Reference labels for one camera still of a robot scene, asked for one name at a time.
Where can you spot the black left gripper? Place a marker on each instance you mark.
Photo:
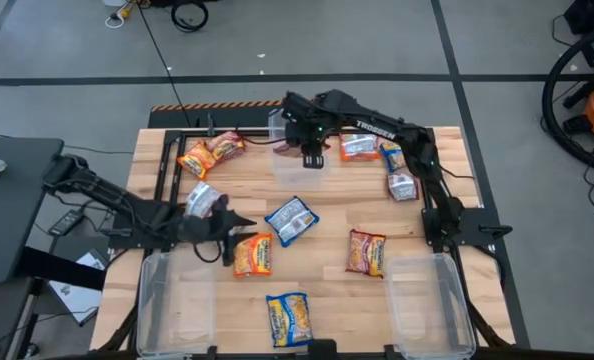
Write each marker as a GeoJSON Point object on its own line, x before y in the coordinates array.
{"type": "Point", "coordinates": [207, 227]}

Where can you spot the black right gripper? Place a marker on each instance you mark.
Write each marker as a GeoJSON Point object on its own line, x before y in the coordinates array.
{"type": "Point", "coordinates": [309, 135]}

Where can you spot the orange Maruchan noodle pack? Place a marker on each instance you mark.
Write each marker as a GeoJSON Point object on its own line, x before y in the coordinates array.
{"type": "Point", "coordinates": [253, 255]}
{"type": "Point", "coordinates": [202, 197]}
{"type": "Point", "coordinates": [359, 146]}
{"type": "Point", "coordinates": [197, 160]}

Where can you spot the blue Maruchan noodle pack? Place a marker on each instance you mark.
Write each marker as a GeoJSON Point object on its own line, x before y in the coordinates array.
{"type": "Point", "coordinates": [292, 220]}
{"type": "Point", "coordinates": [393, 156]}
{"type": "Point", "coordinates": [289, 320]}

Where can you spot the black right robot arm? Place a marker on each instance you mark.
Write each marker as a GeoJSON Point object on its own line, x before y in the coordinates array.
{"type": "Point", "coordinates": [387, 130]}

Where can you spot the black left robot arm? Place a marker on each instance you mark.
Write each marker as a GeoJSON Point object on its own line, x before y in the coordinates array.
{"type": "Point", "coordinates": [107, 192]}

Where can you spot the clear plastic bin with label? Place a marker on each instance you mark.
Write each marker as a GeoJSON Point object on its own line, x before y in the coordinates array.
{"type": "Point", "coordinates": [297, 177]}

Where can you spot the black mat with hazard stripe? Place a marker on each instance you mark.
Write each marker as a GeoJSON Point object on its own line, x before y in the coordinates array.
{"type": "Point", "coordinates": [217, 116]}

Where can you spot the black power brick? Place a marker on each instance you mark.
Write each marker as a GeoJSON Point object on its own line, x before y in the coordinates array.
{"type": "Point", "coordinates": [66, 222]}

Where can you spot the white flat device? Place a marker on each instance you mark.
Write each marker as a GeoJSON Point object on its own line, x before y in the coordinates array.
{"type": "Point", "coordinates": [77, 300]}

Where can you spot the black desk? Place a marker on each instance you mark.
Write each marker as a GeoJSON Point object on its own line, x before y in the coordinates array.
{"type": "Point", "coordinates": [12, 210]}

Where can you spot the black equipment case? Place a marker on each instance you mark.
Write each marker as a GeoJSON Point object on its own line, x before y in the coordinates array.
{"type": "Point", "coordinates": [589, 15]}

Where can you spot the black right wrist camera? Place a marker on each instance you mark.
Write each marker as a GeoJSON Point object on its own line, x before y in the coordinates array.
{"type": "Point", "coordinates": [313, 161]}

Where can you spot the black metal table frame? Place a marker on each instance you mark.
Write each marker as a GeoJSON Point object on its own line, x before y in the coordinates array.
{"type": "Point", "coordinates": [192, 133]}

